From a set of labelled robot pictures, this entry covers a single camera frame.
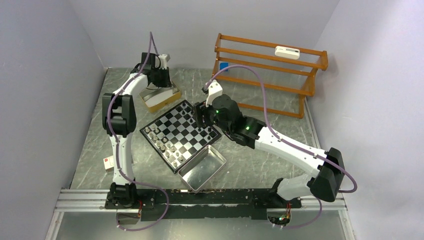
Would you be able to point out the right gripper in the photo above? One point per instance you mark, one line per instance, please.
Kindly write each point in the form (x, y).
(199, 110)

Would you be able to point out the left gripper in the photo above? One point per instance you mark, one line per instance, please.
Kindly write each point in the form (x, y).
(167, 82)

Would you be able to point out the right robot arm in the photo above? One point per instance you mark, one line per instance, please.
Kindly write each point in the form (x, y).
(323, 169)

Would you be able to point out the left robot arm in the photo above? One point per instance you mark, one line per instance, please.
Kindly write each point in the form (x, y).
(119, 121)

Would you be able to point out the gold tin of white pieces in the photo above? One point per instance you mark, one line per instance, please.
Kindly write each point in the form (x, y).
(156, 99)

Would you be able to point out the black white chessboard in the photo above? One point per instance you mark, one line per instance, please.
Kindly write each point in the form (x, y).
(179, 127)

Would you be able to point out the blue cube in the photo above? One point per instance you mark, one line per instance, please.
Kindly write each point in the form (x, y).
(223, 66)

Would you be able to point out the silver metal tin lid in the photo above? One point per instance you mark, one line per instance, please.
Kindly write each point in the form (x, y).
(202, 168)

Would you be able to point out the orange wooden rack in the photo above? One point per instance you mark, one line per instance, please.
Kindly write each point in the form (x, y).
(249, 58)

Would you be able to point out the small white card box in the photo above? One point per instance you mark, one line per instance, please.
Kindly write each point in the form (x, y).
(108, 163)

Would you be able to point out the white rectangular device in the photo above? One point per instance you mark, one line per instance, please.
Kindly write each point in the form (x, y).
(287, 52)

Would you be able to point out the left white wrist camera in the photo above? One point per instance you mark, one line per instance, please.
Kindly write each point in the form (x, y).
(163, 59)

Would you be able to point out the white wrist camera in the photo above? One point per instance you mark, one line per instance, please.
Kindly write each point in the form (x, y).
(214, 90)
(163, 59)

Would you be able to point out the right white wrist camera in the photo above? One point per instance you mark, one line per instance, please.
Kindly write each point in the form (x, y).
(214, 90)

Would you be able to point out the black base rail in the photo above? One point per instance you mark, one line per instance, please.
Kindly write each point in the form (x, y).
(250, 203)

